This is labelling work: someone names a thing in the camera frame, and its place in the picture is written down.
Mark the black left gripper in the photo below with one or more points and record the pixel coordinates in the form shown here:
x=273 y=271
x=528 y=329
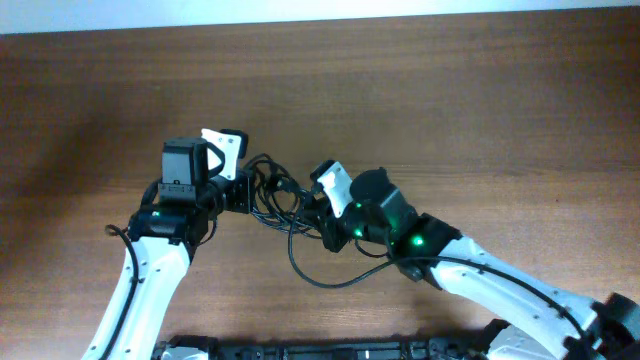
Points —
x=240 y=186

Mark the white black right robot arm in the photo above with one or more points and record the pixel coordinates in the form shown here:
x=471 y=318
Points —
x=534 y=319

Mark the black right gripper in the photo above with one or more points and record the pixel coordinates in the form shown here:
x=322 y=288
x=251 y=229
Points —
x=319 y=211

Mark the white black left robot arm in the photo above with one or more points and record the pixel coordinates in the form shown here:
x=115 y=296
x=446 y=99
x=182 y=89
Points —
x=200 y=179

